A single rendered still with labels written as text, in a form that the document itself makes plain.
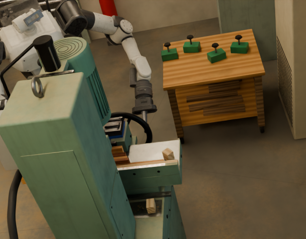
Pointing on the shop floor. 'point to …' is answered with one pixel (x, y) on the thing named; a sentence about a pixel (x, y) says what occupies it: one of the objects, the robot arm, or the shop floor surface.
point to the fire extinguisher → (108, 10)
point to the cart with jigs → (213, 79)
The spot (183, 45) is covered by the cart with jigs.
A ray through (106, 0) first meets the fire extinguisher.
